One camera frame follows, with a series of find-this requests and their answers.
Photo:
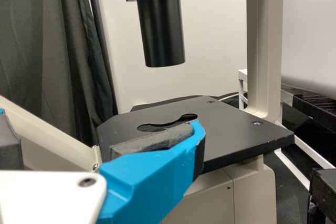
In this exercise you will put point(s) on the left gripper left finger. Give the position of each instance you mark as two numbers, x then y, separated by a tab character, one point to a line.
9	140

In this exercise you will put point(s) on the cream microscope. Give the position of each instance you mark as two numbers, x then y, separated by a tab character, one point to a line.
265	51

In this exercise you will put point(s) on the white metal frame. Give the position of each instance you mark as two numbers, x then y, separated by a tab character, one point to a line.
243	90

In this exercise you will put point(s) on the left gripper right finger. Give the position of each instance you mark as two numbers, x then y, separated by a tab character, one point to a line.
147	176

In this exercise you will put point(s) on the black platform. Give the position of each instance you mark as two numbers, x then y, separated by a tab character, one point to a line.
315	108
325	195

